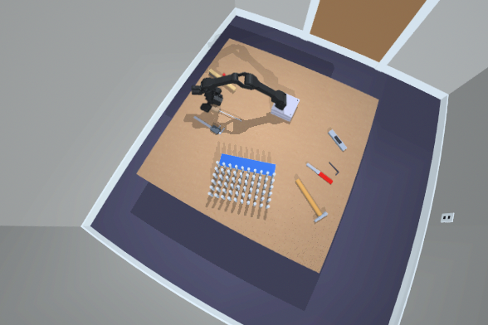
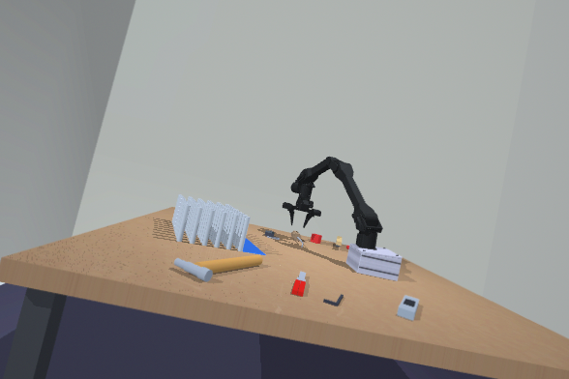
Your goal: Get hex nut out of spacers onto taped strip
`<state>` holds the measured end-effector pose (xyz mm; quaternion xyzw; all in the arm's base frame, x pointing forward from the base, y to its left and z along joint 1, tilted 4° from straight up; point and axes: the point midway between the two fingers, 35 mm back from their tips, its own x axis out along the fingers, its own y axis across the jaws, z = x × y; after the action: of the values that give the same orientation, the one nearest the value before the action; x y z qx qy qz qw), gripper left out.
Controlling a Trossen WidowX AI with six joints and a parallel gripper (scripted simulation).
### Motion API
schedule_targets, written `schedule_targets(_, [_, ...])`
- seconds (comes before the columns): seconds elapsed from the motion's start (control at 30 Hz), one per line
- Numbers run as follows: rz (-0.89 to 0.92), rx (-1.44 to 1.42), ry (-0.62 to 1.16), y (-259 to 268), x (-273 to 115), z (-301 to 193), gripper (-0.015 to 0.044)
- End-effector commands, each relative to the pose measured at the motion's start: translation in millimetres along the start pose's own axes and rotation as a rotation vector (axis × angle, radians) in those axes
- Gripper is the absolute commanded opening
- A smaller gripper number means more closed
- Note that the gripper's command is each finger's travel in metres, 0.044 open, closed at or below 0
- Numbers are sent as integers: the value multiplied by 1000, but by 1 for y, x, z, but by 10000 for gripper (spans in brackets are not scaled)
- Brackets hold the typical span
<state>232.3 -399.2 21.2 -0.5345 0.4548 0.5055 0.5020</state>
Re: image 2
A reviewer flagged blue flat strip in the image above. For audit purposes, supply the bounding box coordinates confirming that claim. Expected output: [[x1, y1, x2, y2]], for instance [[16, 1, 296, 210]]
[[243, 238, 266, 255]]

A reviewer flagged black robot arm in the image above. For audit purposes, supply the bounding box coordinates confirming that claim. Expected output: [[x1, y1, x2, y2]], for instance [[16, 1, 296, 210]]
[[291, 157, 383, 250]]

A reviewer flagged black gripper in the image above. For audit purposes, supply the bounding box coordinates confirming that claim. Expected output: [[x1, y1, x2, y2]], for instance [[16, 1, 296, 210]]
[[283, 194, 321, 228]]

